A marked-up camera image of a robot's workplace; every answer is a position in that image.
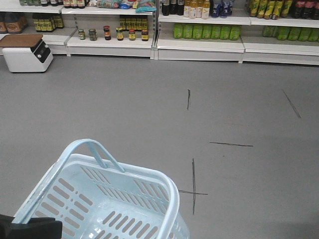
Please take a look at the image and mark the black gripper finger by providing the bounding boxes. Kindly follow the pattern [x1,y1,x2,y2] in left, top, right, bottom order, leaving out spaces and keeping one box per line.
[0,215,62,239]

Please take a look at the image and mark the light blue plastic basket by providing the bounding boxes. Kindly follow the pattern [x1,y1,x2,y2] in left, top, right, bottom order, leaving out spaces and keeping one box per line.
[13,139,190,239]

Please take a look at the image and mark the white box appliance wooden top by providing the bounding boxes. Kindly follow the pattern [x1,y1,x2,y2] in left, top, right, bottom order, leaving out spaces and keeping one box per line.
[0,34,53,73]

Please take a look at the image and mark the green lid glass jar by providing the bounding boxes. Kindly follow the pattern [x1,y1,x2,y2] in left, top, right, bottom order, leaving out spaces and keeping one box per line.
[78,29,86,40]

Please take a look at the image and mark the dark lid glass jar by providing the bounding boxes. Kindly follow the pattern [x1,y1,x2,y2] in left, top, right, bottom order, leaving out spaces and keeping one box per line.
[88,28,97,41]

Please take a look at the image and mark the red lid dark sauce jar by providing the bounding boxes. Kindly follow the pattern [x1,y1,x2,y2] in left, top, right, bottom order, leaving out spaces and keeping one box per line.
[103,25,111,40]

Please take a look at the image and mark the yellow label sauce jar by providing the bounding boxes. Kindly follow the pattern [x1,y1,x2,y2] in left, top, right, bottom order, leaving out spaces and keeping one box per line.
[116,27,124,41]

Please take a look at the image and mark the red lid yellow label jar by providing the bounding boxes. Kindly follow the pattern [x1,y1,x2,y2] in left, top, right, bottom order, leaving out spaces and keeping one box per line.
[141,29,149,41]

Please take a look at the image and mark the white store shelf unit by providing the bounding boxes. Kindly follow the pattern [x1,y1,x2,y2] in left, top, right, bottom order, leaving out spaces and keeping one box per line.
[0,0,319,66]

